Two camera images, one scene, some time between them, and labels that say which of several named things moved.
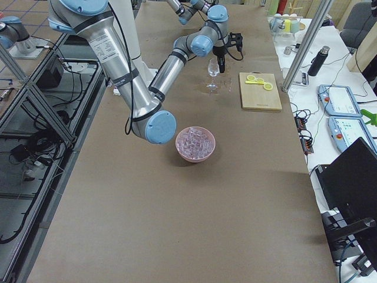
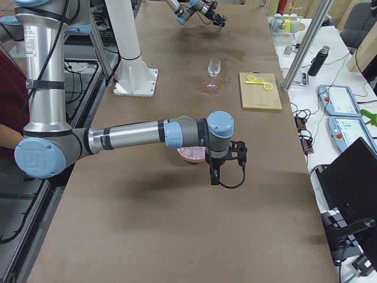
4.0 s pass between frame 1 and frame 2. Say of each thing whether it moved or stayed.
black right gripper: moved
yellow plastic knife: stayed
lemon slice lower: stayed
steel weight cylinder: stayed
